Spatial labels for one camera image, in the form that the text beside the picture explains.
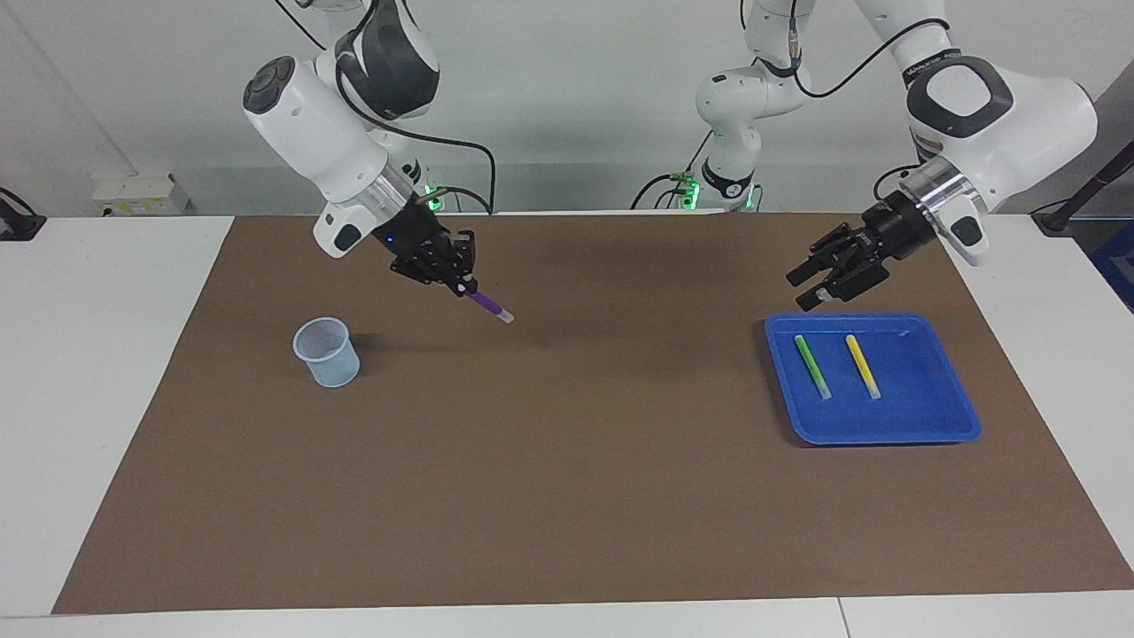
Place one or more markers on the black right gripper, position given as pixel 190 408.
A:
pixel 415 241

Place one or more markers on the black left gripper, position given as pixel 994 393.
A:
pixel 899 226

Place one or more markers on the purple pen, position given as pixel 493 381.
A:
pixel 487 304

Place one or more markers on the yellow pen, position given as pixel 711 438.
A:
pixel 863 365

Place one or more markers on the green pen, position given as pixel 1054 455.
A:
pixel 812 365

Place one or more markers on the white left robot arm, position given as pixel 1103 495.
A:
pixel 1019 115

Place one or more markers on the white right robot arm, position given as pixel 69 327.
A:
pixel 310 115

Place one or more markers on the blue plastic tray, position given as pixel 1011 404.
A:
pixel 912 408

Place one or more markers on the pale blue mesh pen cup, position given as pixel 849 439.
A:
pixel 328 354

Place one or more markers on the brown table mat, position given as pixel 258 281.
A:
pixel 567 443

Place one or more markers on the black stand pole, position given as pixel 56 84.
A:
pixel 1090 190

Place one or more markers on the blue crate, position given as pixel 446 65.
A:
pixel 1118 266

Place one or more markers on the black table clamp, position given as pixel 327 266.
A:
pixel 18 221

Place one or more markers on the white wall box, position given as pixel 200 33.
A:
pixel 133 195

